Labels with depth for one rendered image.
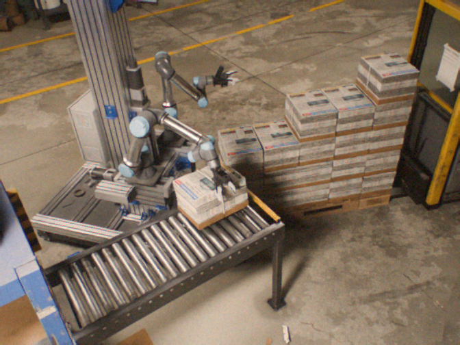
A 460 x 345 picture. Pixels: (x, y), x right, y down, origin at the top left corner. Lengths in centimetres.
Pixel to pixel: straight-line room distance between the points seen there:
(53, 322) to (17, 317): 69
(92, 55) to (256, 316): 211
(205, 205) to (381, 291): 158
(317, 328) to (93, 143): 208
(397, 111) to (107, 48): 217
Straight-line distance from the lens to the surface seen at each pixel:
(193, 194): 276
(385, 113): 372
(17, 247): 199
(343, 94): 375
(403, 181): 446
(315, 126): 351
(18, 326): 274
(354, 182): 403
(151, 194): 338
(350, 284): 369
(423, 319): 364
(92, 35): 313
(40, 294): 197
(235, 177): 285
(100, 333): 262
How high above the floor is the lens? 286
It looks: 38 degrees down
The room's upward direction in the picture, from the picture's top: 3 degrees counter-clockwise
